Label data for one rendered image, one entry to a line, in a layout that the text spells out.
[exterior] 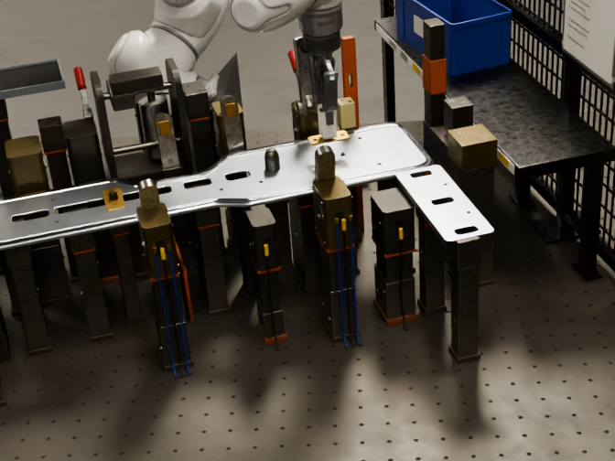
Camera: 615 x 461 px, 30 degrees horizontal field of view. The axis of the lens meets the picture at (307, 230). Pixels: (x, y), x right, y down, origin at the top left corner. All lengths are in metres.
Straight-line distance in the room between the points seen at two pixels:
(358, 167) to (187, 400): 0.60
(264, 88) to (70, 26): 1.41
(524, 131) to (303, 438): 0.82
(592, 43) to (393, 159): 0.47
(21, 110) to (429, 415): 3.49
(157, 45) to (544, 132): 1.09
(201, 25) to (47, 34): 3.19
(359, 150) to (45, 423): 0.87
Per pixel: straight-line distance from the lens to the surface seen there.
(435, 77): 2.64
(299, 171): 2.42
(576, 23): 2.52
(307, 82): 2.55
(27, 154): 2.47
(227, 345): 2.43
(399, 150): 2.48
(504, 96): 2.65
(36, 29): 6.31
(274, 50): 5.66
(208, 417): 2.26
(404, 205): 2.32
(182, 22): 3.06
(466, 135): 2.41
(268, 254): 2.29
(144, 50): 3.04
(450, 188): 2.33
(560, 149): 2.42
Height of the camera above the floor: 2.15
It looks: 31 degrees down
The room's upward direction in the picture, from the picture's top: 4 degrees counter-clockwise
